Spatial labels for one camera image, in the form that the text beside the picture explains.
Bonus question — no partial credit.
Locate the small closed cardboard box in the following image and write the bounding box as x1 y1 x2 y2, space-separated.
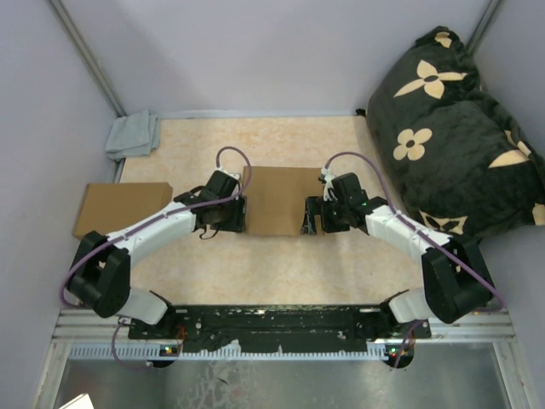
72 182 173 239

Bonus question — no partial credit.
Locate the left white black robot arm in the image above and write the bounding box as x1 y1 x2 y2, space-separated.
60 168 246 338

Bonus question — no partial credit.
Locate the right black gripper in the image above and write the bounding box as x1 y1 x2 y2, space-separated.
300 195 349 236

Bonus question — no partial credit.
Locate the aluminium frame rail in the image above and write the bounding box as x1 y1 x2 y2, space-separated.
53 305 514 363

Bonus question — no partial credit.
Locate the grey folded cloth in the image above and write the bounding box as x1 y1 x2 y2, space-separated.
105 110 160 161

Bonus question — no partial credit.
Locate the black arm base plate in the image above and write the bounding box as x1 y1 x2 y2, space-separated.
129 304 410 353

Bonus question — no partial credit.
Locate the white paper corner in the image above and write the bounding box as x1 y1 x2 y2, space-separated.
59 393 95 409

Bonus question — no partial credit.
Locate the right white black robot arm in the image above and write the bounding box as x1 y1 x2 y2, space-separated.
301 169 494 337

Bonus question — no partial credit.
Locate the black floral pillow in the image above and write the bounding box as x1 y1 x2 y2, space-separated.
365 26 544 239

